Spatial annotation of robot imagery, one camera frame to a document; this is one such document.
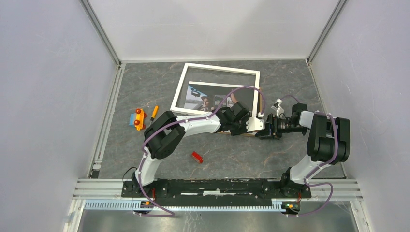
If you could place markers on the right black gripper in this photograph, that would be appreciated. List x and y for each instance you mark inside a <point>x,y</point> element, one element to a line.
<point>271,131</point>

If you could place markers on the orange handle screwdriver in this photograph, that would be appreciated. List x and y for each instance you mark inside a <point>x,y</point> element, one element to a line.
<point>153,115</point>

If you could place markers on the white wooden picture frame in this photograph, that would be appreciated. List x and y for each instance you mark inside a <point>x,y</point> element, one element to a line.
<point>201,73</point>

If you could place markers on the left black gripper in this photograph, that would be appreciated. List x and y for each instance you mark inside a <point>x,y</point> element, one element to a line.
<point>243,130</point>

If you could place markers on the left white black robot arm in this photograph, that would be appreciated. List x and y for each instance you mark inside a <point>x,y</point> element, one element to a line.
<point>165,134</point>

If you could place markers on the red toy brick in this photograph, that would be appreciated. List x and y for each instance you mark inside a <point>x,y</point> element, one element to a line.
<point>197,157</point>

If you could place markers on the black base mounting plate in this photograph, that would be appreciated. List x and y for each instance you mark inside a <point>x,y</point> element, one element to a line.
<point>223,192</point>

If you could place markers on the photo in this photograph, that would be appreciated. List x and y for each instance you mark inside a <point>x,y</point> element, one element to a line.
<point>203,99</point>

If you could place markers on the aluminium rail frame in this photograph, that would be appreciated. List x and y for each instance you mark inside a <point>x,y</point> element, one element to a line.
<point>336,205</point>

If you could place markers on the brown fibreboard backing panel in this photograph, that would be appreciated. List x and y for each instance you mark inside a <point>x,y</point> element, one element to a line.
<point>240,101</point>

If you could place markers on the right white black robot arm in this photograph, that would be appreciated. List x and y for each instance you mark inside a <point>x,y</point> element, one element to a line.
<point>328,143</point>

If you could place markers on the orange blue toy block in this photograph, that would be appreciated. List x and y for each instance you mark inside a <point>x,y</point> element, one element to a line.
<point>137,119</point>

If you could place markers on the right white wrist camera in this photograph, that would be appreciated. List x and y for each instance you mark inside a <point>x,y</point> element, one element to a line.
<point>278,110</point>

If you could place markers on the slotted cable duct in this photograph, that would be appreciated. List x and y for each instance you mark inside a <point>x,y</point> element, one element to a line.
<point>138,205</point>

